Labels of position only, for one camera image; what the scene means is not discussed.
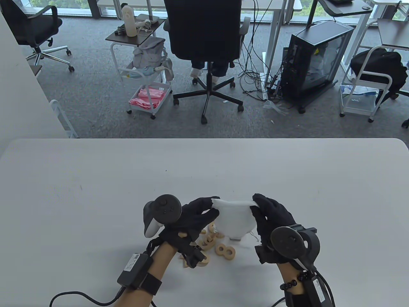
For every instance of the person's right hand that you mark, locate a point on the person's right hand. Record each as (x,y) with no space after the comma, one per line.
(271,217)

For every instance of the person's left hand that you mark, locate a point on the person's left hand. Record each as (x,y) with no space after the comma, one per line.
(195,217)

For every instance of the pile of wooden number blocks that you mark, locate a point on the pile of wooden number blocks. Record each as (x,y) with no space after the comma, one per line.
(225,250)

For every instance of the person's left forearm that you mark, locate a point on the person's left forearm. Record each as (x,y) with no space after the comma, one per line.
(166,259)

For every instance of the person's right forearm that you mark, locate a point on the person's right forearm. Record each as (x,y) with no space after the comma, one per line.
(289,275)

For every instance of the black bag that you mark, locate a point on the black bag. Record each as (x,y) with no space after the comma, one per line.
(374,64)

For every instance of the black tracking controller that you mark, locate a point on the black tracking controller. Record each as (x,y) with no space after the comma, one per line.
(287,244)
(167,208)

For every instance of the black labelled sensor box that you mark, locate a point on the black labelled sensor box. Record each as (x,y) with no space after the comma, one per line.
(319,292)
(134,270)

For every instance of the clear plastic wrap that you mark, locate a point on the clear plastic wrap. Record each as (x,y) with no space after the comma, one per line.
(274,107)

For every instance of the pink folded cloth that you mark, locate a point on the pink folded cloth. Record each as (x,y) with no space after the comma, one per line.
(147,97)

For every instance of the white metal cart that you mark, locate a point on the white metal cart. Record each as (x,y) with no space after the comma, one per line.
(356,111)

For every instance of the clear plastic bags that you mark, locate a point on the clear plastic bags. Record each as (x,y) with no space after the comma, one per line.
(361,96)

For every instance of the light blue packet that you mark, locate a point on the light blue packet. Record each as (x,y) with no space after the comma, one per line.
(140,73)

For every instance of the white metal rack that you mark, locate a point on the white metal rack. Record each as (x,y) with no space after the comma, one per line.
(64,120)

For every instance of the black computer tower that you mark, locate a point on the black computer tower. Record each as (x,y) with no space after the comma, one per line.
(306,57)

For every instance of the grey backpack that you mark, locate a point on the grey backpack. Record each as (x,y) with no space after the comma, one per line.
(148,52)

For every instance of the white rolling cart dark top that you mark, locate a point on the white rolling cart dark top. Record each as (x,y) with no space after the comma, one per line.
(140,38)

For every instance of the black high-back office chair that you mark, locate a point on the black high-back office chair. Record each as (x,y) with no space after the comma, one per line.
(204,28)

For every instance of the small dark gadget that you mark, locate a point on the small dark gadget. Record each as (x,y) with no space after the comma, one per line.
(121,31)

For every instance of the grey flat box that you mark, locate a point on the grey flat box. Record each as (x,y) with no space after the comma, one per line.
(148,17)

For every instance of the white cylindrical device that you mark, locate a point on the white cylindrical device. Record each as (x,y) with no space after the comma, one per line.
(129,22)

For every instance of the white partition panel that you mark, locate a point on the white partition panel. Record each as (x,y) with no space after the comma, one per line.
(19,96)

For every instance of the dark grey desk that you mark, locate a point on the dark grey desk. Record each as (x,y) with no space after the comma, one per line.
(394,33)

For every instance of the black standing desk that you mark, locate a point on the black standing desk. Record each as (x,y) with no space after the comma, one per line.
(345,8)

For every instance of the black mesh office chair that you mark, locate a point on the black mesh office chair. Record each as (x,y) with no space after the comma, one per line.
(35,27)

